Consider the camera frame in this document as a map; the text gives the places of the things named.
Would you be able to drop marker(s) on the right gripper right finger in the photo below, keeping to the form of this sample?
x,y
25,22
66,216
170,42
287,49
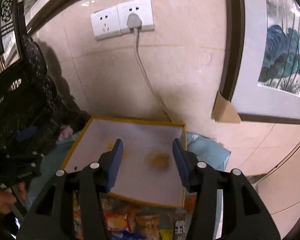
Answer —
x,y
186,163

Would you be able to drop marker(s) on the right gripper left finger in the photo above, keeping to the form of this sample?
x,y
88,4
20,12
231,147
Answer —
x,y
109,167

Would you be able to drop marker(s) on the long chocolate bread package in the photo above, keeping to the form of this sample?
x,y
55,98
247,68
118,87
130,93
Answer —
x,y
179,224

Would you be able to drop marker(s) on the person's left hand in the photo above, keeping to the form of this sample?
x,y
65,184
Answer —
x,y
7,198

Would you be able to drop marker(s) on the light blue patterned tablecloth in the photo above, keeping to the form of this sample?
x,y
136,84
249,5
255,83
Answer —
x,y
205,149

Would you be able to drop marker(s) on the yellow cardboard box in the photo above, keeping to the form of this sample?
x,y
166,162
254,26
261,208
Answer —
x,y
148,173

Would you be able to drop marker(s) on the orange cracker snack pack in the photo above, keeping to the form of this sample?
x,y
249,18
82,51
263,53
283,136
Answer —
x,y
116,222

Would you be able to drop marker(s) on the tan snack pack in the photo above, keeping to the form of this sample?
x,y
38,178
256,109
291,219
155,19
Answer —
x,y
148,226

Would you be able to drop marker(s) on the framed lotus painting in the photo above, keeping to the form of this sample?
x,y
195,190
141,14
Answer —
x,y
261,74

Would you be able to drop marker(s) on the white double wall socket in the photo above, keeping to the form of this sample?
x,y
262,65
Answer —
x,y
112,22

